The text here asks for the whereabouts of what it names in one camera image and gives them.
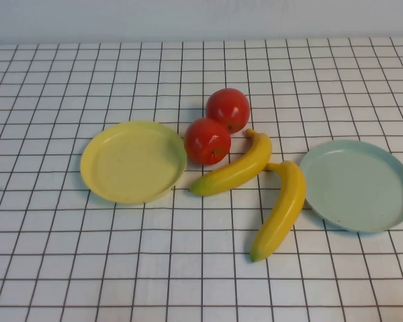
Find light blue plastic plate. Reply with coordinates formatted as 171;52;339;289
298;140;403;233

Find white grid tablecloth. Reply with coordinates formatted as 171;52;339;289
0;36;403;322

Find red apple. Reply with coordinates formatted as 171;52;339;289
206;87;251;134
183;117;232;166

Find yellow banana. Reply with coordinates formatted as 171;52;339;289
250;160;306;263
190;128;273;197

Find yellow plastic plate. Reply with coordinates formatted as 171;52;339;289
79;120;188;205

